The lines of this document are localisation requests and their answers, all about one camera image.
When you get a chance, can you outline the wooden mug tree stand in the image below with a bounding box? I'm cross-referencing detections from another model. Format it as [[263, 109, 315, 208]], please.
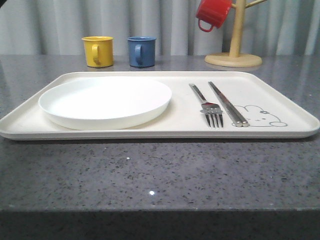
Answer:
[[204, 0, 264, 67]]

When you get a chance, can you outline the yellow mug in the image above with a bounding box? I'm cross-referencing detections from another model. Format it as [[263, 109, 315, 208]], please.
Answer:
[[81, 36, 114, 68]]

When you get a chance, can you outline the blue mug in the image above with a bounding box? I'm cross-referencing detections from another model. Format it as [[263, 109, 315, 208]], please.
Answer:
[[127, 36, 156, 68]]

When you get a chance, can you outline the silver metal fork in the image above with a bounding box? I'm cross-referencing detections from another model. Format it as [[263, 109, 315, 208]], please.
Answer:
[[189, 83, 224, 129]]

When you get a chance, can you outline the cream rabbit serving tray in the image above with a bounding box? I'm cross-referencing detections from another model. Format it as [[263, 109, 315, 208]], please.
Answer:
[[0, 71, 320, 141]]

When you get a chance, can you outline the white round plate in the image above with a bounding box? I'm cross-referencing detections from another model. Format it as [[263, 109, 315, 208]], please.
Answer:
[[38, 76, 172, 130]]

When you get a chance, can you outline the red mug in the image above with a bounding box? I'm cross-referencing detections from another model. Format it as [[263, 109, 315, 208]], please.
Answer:
[[196, 0, 232, 33]]

